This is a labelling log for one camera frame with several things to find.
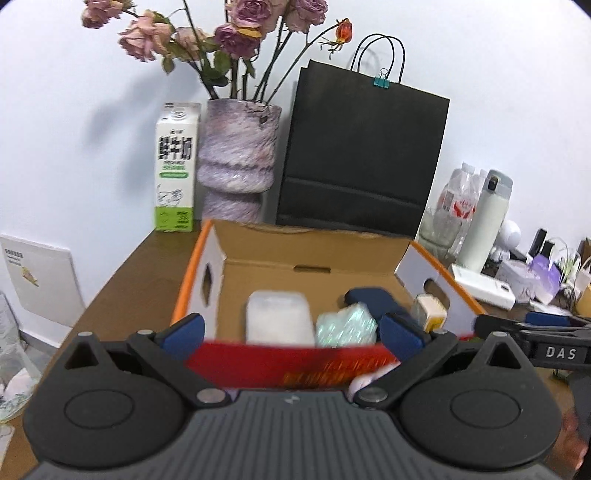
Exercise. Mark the white and purple box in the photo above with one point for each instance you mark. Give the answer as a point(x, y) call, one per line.
point(526, 277)

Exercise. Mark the pack of clear water bottles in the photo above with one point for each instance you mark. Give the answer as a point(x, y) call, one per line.
point(455, 207)

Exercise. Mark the white round figure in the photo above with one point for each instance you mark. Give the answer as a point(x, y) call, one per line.
point(508, 235)

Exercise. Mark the white wall panel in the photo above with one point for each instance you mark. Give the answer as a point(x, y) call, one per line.
point(41, 286)

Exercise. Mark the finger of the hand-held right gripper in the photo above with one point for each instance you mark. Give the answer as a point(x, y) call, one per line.
point(496, 324)
point(547, 319)

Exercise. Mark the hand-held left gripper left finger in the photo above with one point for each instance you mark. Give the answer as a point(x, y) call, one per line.
point(184, 332)

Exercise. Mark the dried rose bouquet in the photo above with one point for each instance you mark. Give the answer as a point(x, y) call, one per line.
point(240, 37)

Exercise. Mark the yellow and white cube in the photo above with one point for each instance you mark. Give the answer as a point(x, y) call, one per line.
point(429, 311)

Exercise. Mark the black paper bag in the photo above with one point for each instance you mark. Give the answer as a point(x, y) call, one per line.
point(360, 152)

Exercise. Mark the iridescent green packet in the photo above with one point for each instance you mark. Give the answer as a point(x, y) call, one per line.
point(344, 325)

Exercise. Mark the teal binder clip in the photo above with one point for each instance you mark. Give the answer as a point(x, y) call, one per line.
point(381, 82)

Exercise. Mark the wooden desktop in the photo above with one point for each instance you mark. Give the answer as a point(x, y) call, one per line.
point(134, 281)

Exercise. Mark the white thermos flask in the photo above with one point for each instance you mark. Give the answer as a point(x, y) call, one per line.
point(485, 221)

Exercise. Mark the navy blue case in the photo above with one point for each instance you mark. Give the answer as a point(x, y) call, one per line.
point(369, 297)

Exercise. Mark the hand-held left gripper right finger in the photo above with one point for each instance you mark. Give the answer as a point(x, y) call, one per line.
point(399, 339)

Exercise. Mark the pale pink object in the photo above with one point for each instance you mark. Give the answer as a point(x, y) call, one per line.
point(362, 382)

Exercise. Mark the green and white milk carton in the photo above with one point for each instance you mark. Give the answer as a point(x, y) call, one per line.
point(178, 161)

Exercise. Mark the white power bank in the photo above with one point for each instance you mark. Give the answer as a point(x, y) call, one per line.
point(482, 286)

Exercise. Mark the clear plastic bag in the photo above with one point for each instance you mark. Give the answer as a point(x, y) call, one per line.
point(16, 369)

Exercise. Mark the orange-edged cardboard box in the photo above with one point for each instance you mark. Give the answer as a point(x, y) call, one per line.
point(277, 249)

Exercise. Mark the white plastic case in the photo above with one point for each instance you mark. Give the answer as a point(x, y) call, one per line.
point(277, 318)

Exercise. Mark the purple marbled vase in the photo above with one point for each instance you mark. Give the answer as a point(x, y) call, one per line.
point(238, 152)

